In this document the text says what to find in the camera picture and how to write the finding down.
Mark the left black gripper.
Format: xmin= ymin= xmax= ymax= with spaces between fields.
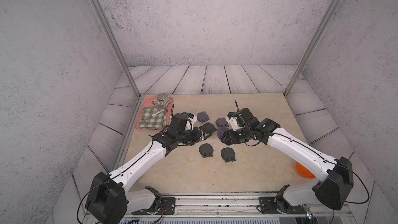
xmin=176 ymin=125 xmax=212 ymax=146

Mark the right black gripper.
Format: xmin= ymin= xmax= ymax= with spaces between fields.
xmin=219 ymin=128 xmax=251 ymax=145

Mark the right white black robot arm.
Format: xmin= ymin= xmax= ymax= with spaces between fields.
xmin=221 ymin=108 xmax=354 ymax=214

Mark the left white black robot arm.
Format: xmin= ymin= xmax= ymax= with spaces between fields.
xmin=84 ymin=113 xmax=216 ymax=224

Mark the green checkered cloth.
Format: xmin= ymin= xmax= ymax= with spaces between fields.
xmin=138 ymin=107 xmax=167 ymax=130

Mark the striped ceramic cup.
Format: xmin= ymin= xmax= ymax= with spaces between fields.
xmin=152 ymin=93 xmax=172 ymax=108

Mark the pink plastic tray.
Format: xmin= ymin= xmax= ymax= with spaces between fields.
xmin=135 ymin=95 xmax=174 ymax=130

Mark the aluminium rail frame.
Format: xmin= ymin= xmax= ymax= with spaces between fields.
xmin=81 ymin=192 xmax=358 ymax=224

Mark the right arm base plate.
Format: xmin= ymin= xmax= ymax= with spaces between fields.
xmin=257 ymin=197 xmax=306 ymax=215

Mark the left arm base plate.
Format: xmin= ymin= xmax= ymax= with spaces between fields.
xmin=131 ymin=197 xmax=176 ymax=215

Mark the right metal corner post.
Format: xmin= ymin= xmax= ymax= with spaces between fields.
xmin=284 ymin=0 xmax=342 ymax=98

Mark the metal corner post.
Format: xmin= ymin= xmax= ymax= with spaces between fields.
xmin=89 ymin=0 xmax=141 ymax=97
xmin=284 ymin=0 xmax=342 ymax=98

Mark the left metal corner post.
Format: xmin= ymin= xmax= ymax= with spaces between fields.
xmin=89 ymin=0 xmax=141 ymax=97

